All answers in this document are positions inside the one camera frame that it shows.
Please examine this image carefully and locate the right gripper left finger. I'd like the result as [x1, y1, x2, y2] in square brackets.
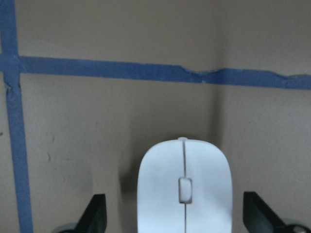
[73, 194, 107, 233]

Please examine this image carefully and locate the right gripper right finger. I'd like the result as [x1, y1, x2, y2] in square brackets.
[242, 192, 289, 233]

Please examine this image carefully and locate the white computer mouse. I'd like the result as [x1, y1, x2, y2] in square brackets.
[137, 137, 233, 233]

